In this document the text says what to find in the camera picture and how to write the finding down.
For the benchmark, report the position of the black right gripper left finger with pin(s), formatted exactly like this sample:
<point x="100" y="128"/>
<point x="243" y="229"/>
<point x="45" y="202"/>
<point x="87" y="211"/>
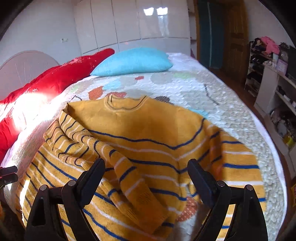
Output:
<point x="45" y="221"/>

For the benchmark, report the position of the white glossy wardrobe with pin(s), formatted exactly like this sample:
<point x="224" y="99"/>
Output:
<point x="123" y="25"/>

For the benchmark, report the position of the patterned quilted bedspread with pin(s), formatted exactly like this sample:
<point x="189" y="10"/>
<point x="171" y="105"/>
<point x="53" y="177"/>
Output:
<point x="188" y="85"/>

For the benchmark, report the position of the yellow striped knit sweater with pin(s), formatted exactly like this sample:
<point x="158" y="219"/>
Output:
<point x="146" y="145"/>

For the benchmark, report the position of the pink clothes pile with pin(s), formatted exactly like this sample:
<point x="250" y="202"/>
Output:
<point x="271" y="46"/>

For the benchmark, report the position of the blue pillow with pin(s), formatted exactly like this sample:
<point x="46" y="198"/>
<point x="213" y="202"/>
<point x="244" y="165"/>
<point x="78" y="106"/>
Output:
<point x="137" y="60"/>

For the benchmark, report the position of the white round headboard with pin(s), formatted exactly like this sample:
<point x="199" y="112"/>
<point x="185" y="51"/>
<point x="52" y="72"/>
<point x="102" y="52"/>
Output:
<point x="22" y="68"/>

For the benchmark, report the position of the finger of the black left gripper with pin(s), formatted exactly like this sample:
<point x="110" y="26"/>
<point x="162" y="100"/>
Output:
<point x="8" y="175"/>

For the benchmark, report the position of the brown wooden door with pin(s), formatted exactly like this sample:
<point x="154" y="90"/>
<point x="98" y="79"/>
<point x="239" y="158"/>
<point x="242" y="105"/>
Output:
<point x="222" y="36"/>

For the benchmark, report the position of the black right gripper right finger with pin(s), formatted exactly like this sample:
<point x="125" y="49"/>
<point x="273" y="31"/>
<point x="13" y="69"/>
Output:
<point x="247" y="222"/>

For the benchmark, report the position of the red pillow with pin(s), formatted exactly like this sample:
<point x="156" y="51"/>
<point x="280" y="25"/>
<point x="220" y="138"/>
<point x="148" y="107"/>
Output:
<point x="23" y="104"/>

